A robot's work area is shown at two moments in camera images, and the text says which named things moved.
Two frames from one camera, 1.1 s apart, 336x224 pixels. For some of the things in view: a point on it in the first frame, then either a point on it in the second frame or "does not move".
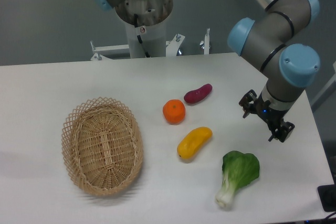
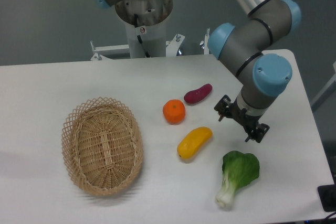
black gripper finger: (282, 132) to (258, 134)
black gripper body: (274, 117) to (249, 121)
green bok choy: (239, 171) does not move
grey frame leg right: (330, 88) does not move
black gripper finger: (246, 102) to (223, 106)
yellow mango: (191, 142) does not move
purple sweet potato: (196, 95) does not move
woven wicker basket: (102, 145) does not move
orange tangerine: (174, 111) does not move
